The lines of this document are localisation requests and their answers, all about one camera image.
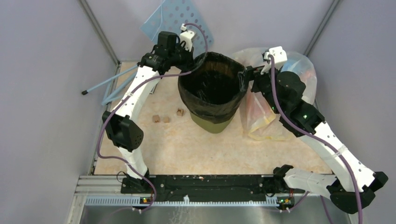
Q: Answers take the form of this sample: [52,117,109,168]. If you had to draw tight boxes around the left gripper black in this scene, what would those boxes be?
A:
[168,43,194,72]

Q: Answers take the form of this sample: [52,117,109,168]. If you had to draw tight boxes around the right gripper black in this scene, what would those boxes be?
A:
[238,63,283,114]

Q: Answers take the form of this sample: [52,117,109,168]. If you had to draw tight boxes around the yellow translucent trash bag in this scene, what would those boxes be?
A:
[240,91,294,141]

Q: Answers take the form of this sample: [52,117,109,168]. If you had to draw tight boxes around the black trash bag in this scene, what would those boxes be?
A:
[178,52,248,124]

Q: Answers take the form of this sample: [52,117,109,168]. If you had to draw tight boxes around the green mesh trash bin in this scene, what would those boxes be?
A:
[190,113,234,134]

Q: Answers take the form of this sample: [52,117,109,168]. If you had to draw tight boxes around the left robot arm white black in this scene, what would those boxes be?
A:
[102,30,196,193]

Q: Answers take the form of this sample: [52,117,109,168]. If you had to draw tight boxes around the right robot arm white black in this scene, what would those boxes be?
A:
[245,66,388,214]

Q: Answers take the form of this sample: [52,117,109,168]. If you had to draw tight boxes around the clear trash bag with waste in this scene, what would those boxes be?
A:
[231,47,317,104]

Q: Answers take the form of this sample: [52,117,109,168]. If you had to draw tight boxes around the light blue perforated board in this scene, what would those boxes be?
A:
[140,0,214,47]

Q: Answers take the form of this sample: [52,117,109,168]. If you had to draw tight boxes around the small wooden cube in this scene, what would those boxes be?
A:
[163,116,170,123]
[152,115,161,123]

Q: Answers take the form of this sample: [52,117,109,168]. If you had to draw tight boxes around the light blue tripod stand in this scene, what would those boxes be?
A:
[81,64,137,105]

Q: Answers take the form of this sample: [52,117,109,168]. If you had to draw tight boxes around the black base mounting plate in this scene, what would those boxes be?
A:
[120,175,290,203]

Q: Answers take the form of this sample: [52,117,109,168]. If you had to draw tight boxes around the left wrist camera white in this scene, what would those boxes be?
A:
[179,23,196,52]

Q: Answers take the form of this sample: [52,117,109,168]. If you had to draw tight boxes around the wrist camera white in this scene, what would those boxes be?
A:
[260,46,288,75]
[179,23,196,52]

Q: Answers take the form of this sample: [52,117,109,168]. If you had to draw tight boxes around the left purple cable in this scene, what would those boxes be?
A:
[96,22,208,213]

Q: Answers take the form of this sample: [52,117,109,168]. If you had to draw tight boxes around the purple cable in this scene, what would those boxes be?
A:
[96,22,208,213]
[267,55,363,224]

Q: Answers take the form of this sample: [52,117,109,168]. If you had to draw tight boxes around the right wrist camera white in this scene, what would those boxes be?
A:
[260,46,288,75]

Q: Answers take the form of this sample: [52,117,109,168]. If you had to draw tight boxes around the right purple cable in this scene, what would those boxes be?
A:
[267,55,363,224]

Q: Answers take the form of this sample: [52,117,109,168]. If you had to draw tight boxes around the grey slotted cable duct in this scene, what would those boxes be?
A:
[85,196,279,207]

